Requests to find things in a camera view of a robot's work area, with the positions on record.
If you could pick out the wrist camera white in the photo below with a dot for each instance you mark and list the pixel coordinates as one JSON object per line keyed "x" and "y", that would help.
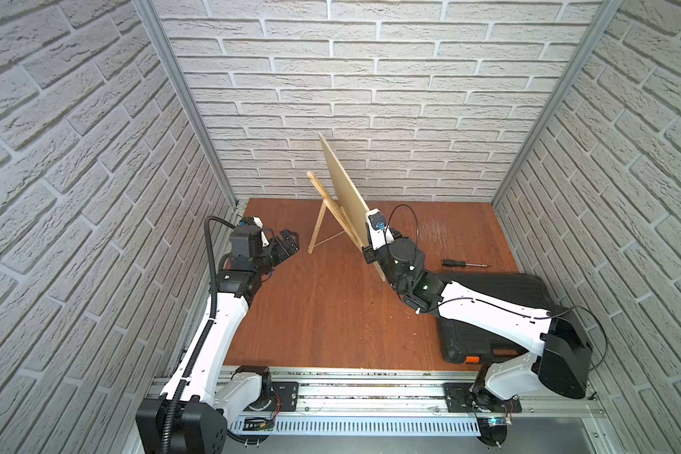
{"x": 258, "y": 223}
{"x": 376, "y": 229}

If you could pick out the right corner aluminium profile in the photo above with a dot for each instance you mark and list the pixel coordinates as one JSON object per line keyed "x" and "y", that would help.
{"x": 597, "y": 27}

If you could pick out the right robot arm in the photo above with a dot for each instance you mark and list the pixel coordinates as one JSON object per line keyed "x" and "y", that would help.
{"x": 558, "y": 351}

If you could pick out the wooden easel frame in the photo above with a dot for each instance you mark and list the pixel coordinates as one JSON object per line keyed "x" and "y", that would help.
{"x": 329, "y": 204}

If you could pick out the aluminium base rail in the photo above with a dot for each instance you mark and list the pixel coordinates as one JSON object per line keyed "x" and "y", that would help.
{"x": 322, "y": 401}

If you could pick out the black handled screwdriver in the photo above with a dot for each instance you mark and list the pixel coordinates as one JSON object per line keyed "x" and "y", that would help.
{"x": 451, "y": 263}

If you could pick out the light plywood board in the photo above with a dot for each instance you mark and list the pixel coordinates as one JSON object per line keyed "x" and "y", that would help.
{"x": 347, "y": 197}

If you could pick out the black plastic tool case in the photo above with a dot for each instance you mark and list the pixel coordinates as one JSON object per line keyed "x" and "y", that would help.
{"x": 493, "y": 317}

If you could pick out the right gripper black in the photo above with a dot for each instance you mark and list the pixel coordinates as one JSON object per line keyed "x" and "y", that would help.
{"x": 369, "y": 253}

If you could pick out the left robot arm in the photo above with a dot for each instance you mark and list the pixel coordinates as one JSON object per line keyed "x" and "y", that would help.
{"x": 192, "y": 414}

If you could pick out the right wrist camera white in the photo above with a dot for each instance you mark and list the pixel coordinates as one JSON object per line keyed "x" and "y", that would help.
{"x": 376, "y": 229}

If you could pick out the corner aluminium profile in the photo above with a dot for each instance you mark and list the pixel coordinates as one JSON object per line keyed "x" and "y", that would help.
{"x": 162, "y": 44}
{"x": 597, "y": 27}

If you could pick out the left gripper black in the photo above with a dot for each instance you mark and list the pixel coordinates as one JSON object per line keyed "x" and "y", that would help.
{"x": 279, "y": 247}

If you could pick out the left corner aluminium profile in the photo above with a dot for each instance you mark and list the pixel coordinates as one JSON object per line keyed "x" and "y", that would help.
{"x": 162, "y": 44}

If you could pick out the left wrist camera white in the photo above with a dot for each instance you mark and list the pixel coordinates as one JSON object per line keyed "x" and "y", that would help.
{"x": 258, "y": 223}

